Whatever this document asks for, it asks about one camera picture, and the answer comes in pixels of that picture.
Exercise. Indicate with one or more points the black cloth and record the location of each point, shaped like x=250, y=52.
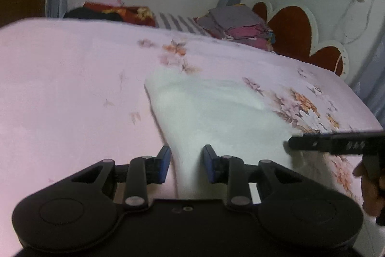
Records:
x=84, y=13

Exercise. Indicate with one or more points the white small garment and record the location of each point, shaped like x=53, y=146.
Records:
x=216, y=118

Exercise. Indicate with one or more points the person's right hand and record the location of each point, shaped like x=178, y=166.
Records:
x=371, y=196

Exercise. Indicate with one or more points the pink floral bedsheet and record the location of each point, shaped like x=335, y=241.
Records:
x=75, y=79

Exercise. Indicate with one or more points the grey striped cloth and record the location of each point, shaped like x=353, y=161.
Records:
x=180, y=22

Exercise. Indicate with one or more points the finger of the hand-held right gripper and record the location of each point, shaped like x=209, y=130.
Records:
x=309, y=142

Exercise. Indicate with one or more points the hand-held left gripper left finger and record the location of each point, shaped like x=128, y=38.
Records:
x=164, y=165

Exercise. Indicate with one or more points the heart-shaped bed headboard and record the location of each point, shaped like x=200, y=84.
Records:
x=291, y=31

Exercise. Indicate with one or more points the red floral blanket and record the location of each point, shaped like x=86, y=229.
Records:
x=126, y=13

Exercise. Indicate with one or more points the stack of folded clothes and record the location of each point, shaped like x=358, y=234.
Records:
x=237, y=25

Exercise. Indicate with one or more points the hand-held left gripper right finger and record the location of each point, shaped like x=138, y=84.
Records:
x=208, y=163

